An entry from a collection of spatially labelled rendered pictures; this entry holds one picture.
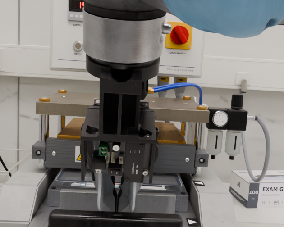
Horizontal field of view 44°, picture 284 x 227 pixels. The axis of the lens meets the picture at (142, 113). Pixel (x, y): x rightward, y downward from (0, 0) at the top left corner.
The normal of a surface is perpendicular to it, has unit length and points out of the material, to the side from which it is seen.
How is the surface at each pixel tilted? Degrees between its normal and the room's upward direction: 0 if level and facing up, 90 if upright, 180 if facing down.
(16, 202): 41
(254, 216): 0
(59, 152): 90
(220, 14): 132
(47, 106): 90
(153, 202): 90
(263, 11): 107
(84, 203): 90
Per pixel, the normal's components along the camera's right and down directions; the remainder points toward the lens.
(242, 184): -0.98, -0.06
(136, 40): 0.31, 0.48
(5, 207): 0.07, -0.65
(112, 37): -0.21, 0.46
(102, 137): 0.01, 0.47
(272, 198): 0.17, 0.15
